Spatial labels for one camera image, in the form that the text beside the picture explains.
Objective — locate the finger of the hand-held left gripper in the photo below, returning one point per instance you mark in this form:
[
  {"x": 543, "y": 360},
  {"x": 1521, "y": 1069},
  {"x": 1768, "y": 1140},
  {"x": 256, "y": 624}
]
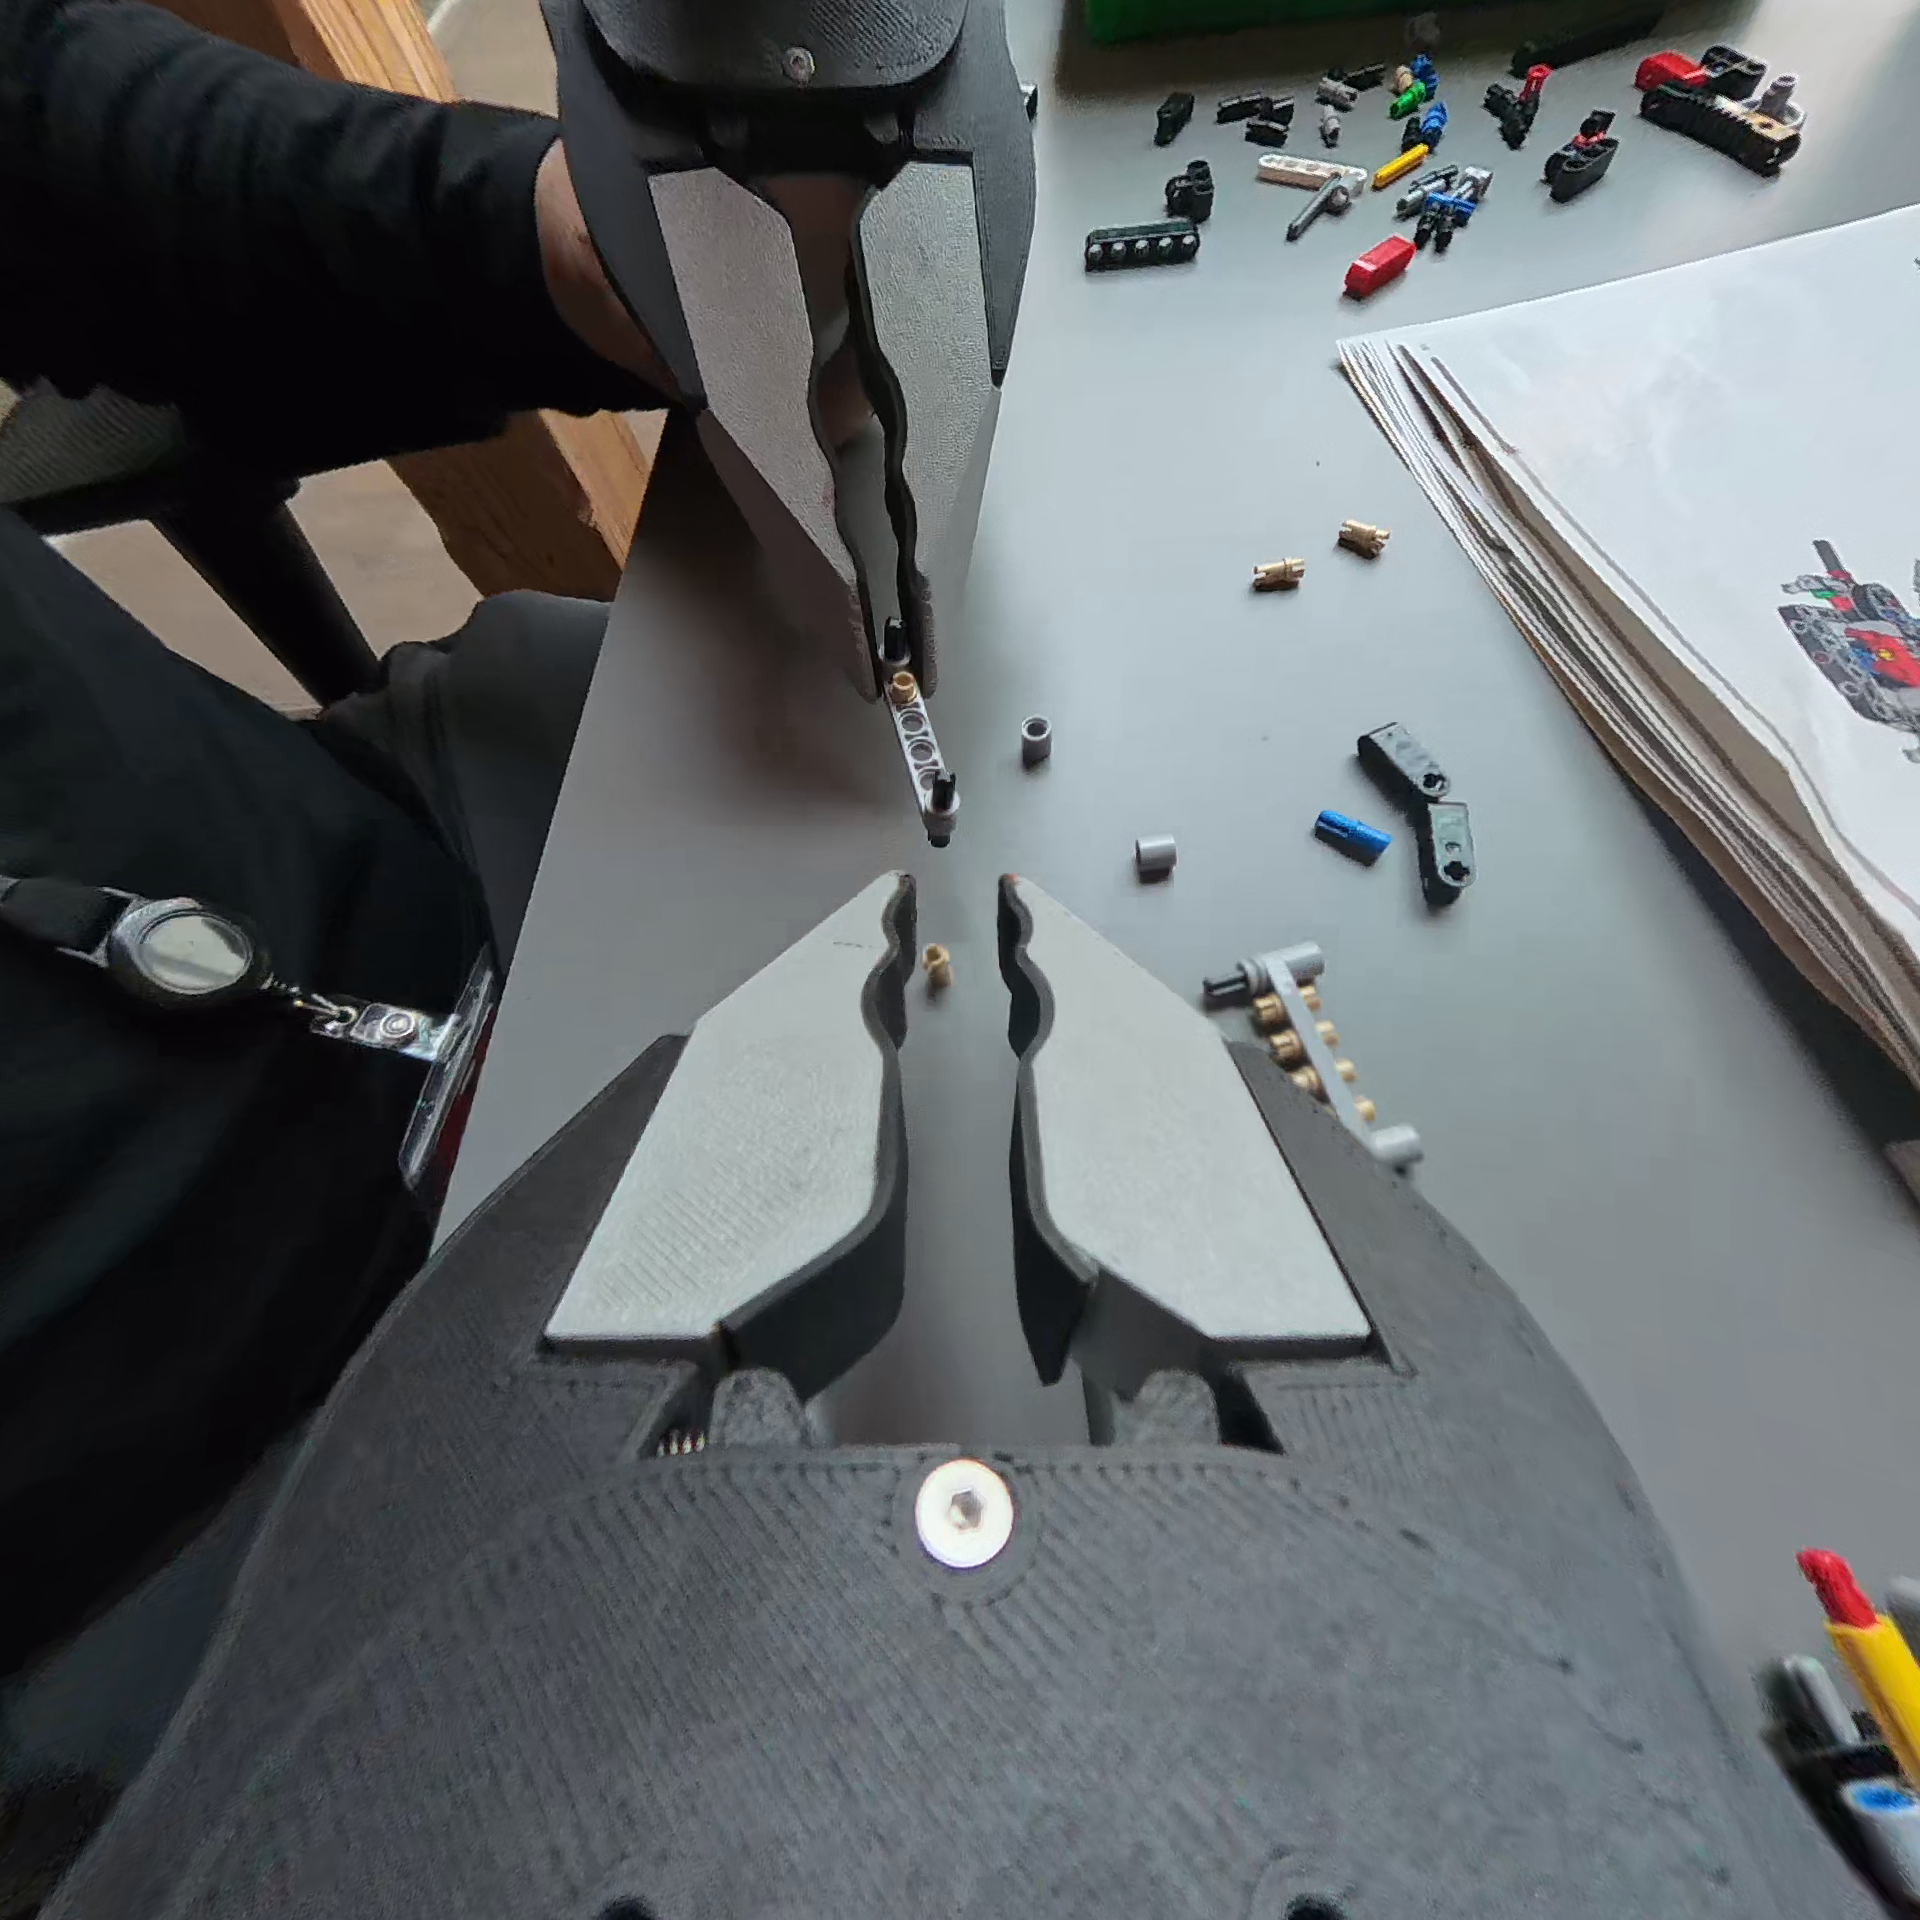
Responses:
[
  {"x": 743, "y": 299},
  {"x": 937, "y": 330}
]

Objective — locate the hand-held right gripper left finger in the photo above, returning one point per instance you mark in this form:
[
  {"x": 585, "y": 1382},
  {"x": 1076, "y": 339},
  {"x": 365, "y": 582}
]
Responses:
[{"x": 734, "y": 1170}]

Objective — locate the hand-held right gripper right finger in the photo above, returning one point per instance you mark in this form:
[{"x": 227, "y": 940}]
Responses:
[{"x": 1172, "y": 1170}]

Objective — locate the grey lego beam black pins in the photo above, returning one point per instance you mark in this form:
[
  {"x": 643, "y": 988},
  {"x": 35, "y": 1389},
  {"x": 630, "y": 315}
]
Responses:
[{"x": 915, "y": 742}]

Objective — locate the person's left forearm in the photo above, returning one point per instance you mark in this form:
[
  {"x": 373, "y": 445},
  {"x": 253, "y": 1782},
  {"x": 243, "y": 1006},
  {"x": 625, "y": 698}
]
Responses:
[{"x": 270, "y": 194}]

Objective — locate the scattered small lego pieces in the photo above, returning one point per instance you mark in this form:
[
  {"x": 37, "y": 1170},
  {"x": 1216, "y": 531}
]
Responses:
[{"x": 1142, "y": 244}]

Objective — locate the grey lego assembly tan pins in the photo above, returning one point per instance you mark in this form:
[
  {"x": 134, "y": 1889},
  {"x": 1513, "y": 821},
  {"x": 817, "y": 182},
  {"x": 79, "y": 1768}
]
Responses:
[{"x": 1293, "y": 968}]

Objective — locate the blue lego pin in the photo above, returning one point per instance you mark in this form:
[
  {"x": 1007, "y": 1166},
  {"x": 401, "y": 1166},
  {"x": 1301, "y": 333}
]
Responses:
[{"x": 1352, "y": 834}]

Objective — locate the black lego connector piece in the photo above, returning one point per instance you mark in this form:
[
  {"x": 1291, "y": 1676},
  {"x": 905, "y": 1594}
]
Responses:
[
  {"x": 1448, "y": 848},
  {"x": 1403, "y": 756}
]

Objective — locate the lego instruction booklet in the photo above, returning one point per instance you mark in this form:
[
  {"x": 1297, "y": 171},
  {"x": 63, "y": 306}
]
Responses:
[{"x": 1621, "y": 450}]

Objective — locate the red black lego assembly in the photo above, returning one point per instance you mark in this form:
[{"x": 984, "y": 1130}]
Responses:
[{"x": 1711, "y": 116}]

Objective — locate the person's left hand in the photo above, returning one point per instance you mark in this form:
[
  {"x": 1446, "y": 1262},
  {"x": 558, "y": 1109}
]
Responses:
[{"x": 592, "y": 284}]

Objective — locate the green plastic bin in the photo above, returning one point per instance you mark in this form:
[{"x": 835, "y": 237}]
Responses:
[{"x": 1201, "y": 14}]

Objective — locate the black office chair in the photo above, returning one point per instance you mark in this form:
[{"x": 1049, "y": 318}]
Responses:
[{"x": 255, "y": 569}]

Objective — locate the grey marker pen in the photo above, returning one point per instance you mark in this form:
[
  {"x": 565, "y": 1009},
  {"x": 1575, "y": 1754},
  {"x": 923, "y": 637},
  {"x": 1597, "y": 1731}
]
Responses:
[{"x": 1815, "y": 1702}]

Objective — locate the yellow marker with red cap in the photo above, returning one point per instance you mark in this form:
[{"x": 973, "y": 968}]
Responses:
[{"x": 1883, "y": 1664}]

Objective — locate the wooden post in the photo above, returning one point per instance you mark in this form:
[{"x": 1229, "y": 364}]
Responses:
[{"x": 525, "y": 494}]

